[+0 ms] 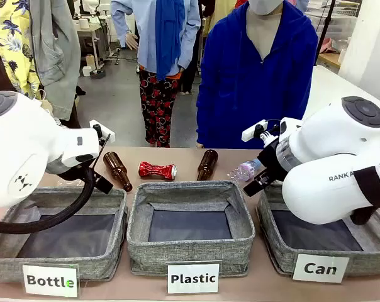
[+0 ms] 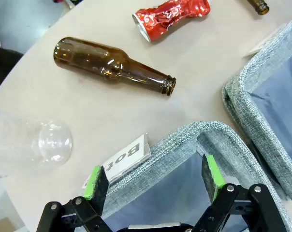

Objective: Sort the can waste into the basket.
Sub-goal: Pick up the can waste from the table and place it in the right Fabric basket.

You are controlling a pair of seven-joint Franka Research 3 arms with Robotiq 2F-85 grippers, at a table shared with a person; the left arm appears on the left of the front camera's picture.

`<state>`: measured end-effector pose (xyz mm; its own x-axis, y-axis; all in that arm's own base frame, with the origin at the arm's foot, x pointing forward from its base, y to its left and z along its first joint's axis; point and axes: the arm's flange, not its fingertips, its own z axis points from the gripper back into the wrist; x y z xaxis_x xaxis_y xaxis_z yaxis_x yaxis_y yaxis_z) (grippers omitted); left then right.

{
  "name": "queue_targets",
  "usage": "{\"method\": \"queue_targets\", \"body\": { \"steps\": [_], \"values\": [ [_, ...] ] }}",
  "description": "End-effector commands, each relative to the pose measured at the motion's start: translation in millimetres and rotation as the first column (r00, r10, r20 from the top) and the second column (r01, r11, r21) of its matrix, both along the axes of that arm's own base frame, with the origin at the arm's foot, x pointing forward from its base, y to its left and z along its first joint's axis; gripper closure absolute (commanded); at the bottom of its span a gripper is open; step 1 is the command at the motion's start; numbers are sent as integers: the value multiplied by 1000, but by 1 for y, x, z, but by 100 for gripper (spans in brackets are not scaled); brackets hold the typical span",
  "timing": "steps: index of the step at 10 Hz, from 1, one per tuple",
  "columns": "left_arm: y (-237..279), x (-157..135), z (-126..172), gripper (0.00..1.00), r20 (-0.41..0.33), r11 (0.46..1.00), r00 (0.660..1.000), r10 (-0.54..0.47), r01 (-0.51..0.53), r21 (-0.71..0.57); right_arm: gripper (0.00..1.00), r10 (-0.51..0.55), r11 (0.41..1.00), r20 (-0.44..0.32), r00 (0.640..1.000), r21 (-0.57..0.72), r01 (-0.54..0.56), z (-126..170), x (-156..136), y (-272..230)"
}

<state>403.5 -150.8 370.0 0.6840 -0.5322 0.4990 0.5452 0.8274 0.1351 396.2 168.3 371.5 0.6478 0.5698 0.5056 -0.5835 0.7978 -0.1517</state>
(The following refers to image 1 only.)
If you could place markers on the white Plastic label sign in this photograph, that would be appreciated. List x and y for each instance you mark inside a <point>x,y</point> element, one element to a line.
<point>193,278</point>

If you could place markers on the plastic bottle with pink label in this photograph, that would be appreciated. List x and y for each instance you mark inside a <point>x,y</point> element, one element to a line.
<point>245,170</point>

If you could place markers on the figure in light blue shirt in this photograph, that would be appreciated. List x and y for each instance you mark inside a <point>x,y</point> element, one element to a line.
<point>158,94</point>

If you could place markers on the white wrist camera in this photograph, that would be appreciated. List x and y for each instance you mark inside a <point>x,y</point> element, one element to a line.
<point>105,132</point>
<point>253,130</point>

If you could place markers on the pale right hand of figure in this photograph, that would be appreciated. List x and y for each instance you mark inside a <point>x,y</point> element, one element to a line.
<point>131,41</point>

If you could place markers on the white face mask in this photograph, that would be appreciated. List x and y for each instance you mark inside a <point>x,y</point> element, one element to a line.
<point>265,6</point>

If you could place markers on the grey fabric basket for plastic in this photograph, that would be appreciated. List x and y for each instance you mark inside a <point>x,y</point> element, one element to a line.
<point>190,251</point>

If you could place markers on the grey hanging jacket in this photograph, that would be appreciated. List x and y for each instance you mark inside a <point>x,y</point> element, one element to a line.
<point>58,56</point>

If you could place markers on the black stand pole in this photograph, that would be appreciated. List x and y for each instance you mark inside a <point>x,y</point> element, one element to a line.
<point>326,31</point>

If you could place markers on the cardboard garment tag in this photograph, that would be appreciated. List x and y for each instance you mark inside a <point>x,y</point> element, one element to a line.
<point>46,102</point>

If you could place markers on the white Bottle label sign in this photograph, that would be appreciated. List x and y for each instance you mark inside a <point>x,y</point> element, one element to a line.
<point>50,280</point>

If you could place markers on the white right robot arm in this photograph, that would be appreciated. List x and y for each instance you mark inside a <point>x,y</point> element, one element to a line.
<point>331,148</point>

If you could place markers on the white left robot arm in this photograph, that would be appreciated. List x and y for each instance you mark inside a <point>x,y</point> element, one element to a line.
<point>26,138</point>

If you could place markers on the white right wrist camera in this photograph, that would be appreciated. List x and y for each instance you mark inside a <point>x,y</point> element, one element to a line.
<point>253,130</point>

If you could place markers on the yellow floral shirt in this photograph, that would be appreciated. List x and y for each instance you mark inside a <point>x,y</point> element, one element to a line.
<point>10,41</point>

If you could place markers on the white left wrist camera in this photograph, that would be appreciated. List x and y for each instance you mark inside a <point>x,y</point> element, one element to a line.
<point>105,132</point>

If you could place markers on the grey fabric basket for bottles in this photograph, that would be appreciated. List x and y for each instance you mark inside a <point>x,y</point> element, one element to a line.
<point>61,264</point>

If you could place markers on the person in blue hoodie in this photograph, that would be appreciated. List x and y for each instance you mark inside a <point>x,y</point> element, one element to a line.
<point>249,91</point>

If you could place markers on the brown glass bottle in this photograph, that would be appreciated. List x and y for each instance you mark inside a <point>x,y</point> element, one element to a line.
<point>116,168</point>
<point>207,165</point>

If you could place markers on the crushed red can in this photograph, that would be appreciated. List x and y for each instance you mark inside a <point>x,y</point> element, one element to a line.
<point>157,170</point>

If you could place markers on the white work table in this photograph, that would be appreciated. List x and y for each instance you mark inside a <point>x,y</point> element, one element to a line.
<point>89,31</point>

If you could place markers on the grey fabric basket for cans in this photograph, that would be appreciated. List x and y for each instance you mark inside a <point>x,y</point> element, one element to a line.
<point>281,248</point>

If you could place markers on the white Can label sign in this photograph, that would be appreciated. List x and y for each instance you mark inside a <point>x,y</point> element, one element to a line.
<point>320,268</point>

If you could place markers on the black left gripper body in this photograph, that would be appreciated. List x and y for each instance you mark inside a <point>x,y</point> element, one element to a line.
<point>73,172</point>

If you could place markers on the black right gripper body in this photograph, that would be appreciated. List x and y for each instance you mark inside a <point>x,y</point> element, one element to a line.
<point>276,163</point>

